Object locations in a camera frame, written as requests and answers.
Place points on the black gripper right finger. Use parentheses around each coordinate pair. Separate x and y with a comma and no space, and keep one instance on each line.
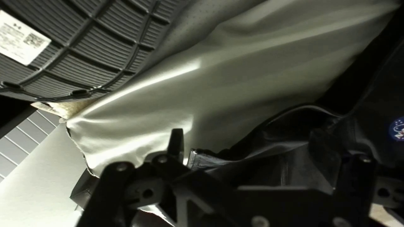
(354,190)

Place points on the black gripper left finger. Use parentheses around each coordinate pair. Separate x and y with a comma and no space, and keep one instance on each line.
(118,194)

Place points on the black shirt with logo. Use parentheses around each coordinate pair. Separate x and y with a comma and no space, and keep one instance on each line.
(370,105)

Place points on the black ribbed garment with label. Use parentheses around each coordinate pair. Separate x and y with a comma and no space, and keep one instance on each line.
(96,39)

